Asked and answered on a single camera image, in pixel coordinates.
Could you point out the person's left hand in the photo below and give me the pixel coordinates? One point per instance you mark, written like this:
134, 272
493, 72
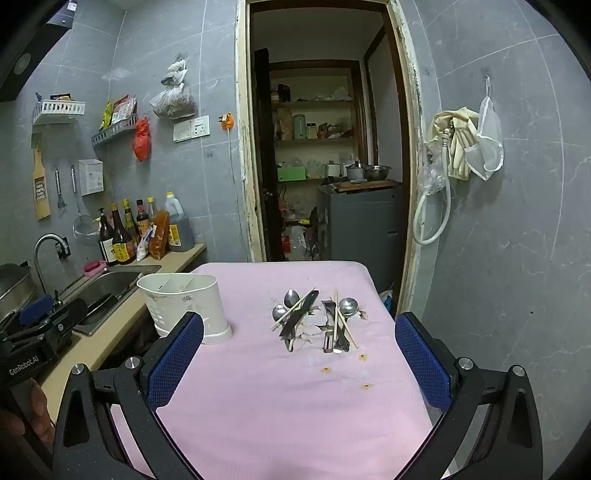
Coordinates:
41, 410

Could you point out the yellow-green snack packet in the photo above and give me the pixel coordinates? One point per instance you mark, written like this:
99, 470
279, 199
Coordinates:
107, 115

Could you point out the green box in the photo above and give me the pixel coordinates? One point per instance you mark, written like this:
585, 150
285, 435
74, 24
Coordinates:
291, 174

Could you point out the hanging metal peeler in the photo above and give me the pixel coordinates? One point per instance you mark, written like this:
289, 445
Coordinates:
58, 189

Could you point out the red snack packet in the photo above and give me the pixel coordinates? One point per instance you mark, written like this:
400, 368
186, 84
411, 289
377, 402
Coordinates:
124, 108

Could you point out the wall hook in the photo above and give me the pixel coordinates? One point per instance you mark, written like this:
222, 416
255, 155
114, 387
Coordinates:
487, 81

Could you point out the dark pump dispenser bottle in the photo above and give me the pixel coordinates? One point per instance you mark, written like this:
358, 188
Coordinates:
106, 244

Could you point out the wooden chopstick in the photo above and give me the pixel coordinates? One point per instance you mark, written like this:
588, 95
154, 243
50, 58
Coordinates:
295, 308
346, 323

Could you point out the hanging mesh strainer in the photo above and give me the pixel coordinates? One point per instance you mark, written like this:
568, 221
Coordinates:
83, 226

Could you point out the red plastic bag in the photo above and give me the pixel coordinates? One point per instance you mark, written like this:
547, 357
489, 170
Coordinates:
142, 141

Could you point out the grey cabinet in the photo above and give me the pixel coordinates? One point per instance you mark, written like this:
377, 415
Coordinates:
360, 230

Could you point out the metal pot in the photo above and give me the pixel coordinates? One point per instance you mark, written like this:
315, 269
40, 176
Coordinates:
354, 173

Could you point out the small metal spoon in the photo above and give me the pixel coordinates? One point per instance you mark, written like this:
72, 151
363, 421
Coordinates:
278, 313

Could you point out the tall bottle yellow label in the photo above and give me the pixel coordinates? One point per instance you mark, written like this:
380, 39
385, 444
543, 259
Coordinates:
129, 226

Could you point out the white plastic utensil holder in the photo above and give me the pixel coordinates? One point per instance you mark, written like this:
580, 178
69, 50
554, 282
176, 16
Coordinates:
184, 304

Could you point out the wall switch socket panel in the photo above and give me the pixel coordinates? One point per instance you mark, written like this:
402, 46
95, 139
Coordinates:
191, 128

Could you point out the clear glass bottle yellow cap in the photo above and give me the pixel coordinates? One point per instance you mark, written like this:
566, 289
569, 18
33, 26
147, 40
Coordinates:
151, 210

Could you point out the pink tablecloth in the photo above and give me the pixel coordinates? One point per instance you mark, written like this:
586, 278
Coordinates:
277, 406

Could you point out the wooden storage shelf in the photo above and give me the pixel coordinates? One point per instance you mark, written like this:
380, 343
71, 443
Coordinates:
318, 104

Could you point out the wooden door frame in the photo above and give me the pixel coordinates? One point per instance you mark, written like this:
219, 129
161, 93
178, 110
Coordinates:
242, 138

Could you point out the dark bottle red neck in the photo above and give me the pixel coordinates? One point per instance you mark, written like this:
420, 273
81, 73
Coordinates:
142, 221

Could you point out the wooden grater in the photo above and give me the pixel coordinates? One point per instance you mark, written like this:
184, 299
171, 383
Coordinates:
41, 184

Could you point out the orange plug adaptor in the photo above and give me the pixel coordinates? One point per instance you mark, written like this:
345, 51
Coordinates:
227, 121

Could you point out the stainless steel sink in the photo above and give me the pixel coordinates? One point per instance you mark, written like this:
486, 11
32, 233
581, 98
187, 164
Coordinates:
106, 286

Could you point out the large metal spoon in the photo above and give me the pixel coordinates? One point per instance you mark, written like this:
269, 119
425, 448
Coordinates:
292, 297

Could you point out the steel basin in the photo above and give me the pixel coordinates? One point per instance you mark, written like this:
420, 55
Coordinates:
16, 288

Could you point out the clear bag of dried goods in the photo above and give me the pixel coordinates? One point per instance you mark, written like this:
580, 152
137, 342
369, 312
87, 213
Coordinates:
173, 99

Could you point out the metal faucet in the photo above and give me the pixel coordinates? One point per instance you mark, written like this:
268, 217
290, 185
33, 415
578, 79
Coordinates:
44, 240

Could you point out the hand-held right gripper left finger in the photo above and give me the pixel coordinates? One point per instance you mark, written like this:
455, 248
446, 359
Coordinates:
175, 360

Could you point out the black range hood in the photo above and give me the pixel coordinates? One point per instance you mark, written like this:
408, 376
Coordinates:
27, 55

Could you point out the white wall box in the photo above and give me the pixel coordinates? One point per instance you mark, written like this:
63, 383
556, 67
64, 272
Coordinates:
91, 177

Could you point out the wooden board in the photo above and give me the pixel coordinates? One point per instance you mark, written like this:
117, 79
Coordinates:
369, 184

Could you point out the white wall basket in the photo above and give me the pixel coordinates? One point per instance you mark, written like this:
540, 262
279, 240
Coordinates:
57, 108

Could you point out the large dark oil jug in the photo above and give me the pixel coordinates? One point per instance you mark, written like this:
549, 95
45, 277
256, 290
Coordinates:
182, 230

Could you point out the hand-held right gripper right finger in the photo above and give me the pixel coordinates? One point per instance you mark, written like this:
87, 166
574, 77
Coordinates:
422, 364

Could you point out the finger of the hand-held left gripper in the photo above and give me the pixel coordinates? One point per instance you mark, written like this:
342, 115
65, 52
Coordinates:
69, 321
34, 308

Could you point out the grey wall shelf rack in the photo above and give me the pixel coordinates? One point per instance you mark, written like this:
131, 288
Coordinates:
113, 134

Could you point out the white mesh bag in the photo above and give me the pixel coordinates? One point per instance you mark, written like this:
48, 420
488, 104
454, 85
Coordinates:
487, 147

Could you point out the clear plastic bag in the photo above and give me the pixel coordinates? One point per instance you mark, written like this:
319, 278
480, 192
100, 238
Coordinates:
429, 177

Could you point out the beige kitchen countertop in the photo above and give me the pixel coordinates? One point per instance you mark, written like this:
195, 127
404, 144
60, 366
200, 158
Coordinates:
180, 258

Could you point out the orange spice bag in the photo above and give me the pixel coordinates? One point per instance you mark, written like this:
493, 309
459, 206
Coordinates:
159, 235

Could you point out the white seasoning packet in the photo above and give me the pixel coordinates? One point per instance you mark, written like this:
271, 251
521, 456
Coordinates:
144, 244

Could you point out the pink soap box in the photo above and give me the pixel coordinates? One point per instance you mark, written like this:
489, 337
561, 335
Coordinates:
94, 268

